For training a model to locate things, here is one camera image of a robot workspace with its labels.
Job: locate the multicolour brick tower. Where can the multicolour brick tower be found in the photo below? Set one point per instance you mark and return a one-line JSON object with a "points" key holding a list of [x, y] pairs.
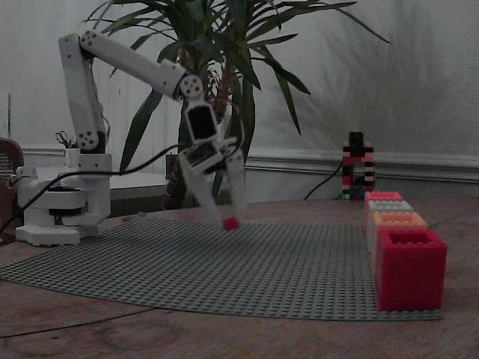
{"points": [[357, 164]]}

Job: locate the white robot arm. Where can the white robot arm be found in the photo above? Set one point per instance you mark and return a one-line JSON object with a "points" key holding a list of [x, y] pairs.
{"points": [[82, 93]]}

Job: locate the grey brick box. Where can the grey brick box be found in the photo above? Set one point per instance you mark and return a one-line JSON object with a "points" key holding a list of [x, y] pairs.
{"points": [[389, 205]]}

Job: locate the white cup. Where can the white cup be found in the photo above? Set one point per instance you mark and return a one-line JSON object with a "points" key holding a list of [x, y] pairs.
{"points": [[72, 159]]}

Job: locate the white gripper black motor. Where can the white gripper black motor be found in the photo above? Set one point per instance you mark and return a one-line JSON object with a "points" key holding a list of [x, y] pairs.
{"points": [[229, 161]]}

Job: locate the red brick box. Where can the red brick box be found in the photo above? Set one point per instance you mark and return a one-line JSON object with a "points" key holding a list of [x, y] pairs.
{"points": [[411, 276], [383, 195]]}

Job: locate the grey studded baseplate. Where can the grey studded baseplate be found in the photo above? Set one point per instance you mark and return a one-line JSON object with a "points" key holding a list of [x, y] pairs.
{"points": [[224, 269]]}

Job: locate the green palm house plant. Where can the green palm house plant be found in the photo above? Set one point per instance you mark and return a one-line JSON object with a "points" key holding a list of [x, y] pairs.
{"points": [[221, 37]]}

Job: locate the orange brick box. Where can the orange brick box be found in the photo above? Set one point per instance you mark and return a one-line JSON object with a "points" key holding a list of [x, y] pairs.
{"points": [[402, 220]]}

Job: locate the small red brick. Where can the small red brick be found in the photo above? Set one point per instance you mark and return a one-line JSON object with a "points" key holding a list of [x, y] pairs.
{"points": [[231, 223]]}

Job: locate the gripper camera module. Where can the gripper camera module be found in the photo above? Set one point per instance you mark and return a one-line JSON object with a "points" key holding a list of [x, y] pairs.
{"points": [[200, 159]]}

